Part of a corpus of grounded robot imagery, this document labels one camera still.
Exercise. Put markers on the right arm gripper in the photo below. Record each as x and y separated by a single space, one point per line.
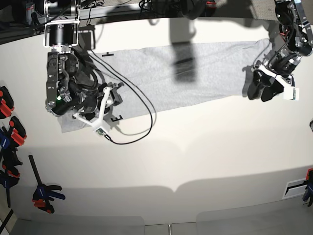
90 104

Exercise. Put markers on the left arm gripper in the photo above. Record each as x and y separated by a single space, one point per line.
267 87

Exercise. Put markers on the grey T-shirt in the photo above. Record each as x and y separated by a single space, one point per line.
164 78

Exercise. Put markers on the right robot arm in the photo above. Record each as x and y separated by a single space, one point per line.
72 85

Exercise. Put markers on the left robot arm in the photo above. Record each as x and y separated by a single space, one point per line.
296 31

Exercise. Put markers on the orange black clamp lower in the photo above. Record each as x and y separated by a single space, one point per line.
17 132

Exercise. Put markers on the orange black clamp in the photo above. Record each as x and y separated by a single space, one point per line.
6 103
17 132

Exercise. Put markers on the orange black clamp upper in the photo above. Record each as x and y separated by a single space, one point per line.
6 103

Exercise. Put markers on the blue orange bar clamp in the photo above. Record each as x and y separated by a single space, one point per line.
43 194

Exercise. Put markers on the blue black clamp left edge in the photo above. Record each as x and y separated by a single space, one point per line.
9 175

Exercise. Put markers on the blue clamp right edge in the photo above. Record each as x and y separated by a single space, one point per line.
308 195

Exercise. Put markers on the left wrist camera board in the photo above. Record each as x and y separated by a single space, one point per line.
291 93

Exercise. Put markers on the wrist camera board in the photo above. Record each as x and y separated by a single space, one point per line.
100 130
291 93

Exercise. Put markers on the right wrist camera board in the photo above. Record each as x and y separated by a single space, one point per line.
100 130

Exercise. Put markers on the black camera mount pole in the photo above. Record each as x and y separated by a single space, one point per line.
195 11

